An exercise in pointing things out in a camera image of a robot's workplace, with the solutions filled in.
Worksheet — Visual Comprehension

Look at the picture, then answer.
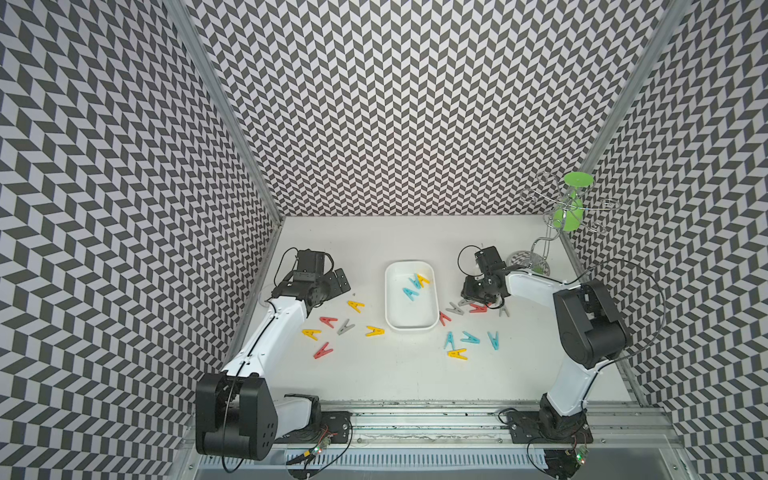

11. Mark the red clothespin group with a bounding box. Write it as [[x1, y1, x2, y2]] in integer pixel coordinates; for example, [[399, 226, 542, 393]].
[[470, 303, 489, 314]]

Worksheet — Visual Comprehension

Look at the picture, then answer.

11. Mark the gray clothespin group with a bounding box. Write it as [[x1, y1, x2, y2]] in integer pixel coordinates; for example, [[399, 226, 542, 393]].
[[446, 302, 464, 316]]

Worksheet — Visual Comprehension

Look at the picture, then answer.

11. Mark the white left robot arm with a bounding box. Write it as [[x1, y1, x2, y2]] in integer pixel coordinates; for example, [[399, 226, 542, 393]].
[[195, 249, 351, 460]]

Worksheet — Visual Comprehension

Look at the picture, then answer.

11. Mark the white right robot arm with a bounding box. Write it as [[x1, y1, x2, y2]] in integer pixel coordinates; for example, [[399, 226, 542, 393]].
[[461, 246, 630, 441]]

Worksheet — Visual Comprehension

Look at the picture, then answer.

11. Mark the red clothespin beside box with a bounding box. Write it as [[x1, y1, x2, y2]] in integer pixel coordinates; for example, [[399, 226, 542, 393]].
[[439, 311, 452, 326]]

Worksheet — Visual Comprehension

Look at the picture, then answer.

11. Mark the white plastic storage box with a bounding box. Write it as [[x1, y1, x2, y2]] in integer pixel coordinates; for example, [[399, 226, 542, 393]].
[[384, 260, 440, 333]]

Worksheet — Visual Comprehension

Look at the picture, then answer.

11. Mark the red clothespin upper left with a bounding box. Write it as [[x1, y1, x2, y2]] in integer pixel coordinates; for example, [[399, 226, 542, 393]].
[[320, 317, 338, 329]]

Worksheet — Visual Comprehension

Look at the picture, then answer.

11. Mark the clear drinking glass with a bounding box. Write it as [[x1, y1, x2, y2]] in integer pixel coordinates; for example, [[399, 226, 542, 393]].
[[250, 285, 270, 308]]

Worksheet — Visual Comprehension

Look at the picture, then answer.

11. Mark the red clothespin lower left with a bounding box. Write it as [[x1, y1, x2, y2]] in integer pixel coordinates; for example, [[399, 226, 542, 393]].
[[313, 342, 334, 359]]

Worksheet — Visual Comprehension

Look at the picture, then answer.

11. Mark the chrome green jewelry stand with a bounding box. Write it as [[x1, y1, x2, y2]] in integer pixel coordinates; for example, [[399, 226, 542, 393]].
[[506, 171, 619, 276]]

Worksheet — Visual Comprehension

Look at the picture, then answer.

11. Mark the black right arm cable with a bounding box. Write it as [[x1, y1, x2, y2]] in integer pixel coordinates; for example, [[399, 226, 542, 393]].
[[563, 256, 667, 361]]

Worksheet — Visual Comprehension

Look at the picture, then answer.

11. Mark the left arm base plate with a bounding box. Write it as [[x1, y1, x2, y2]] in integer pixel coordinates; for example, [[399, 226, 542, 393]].
[[276, 411, 352, 445]]

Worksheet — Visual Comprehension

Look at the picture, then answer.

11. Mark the aluminium front rail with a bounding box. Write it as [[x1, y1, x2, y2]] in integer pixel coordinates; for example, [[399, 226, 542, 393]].
[[275, 400, 682, 449]]

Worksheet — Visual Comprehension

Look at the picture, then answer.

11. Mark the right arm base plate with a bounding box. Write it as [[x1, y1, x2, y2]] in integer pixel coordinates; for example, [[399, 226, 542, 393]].
[[503, 410, 594, 446]]

